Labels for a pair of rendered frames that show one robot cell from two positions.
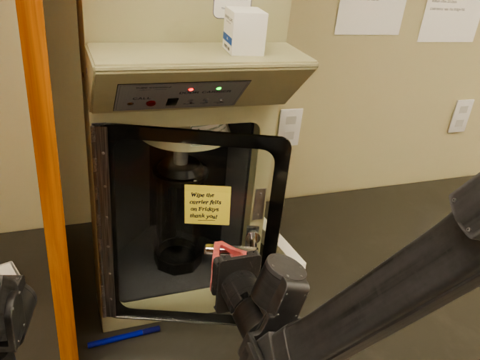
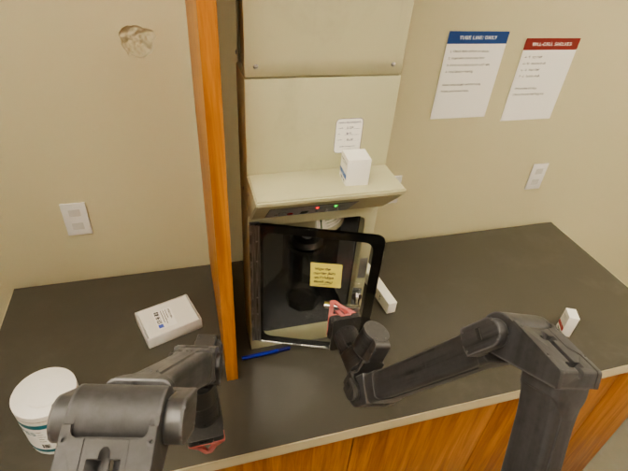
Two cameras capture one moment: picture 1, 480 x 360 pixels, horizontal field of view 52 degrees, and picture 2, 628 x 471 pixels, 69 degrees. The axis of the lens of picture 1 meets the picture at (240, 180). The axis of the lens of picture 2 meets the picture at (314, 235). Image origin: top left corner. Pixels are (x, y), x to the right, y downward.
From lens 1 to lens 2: 32 cm
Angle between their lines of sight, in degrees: 9
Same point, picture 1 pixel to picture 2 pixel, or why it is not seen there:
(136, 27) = (281, 163)
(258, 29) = (363, 169)
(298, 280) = (382, 341)
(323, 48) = (421, 129)
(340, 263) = (423, 301)
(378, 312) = (424, 377)
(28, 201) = (193, 246)
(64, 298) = (230, 334)
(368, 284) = (420, 360)
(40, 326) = not seen: hidden behind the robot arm
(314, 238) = (406, 279)
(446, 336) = not seen: hidden behind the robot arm
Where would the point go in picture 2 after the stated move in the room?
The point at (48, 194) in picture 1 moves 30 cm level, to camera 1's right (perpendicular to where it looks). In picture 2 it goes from (223, 274) to (361, 292)
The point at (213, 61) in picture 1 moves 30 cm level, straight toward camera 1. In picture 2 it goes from (333, 192) to (329, 297)
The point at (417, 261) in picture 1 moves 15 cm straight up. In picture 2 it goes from (446, 354) to (473, 282)
